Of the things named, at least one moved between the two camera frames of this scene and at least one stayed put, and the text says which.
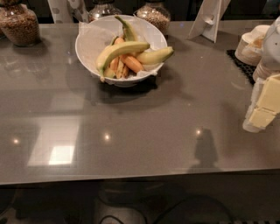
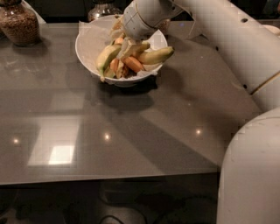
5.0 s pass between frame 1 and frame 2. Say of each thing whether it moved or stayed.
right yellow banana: stayed
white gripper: moved
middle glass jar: stayed
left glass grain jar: stayed
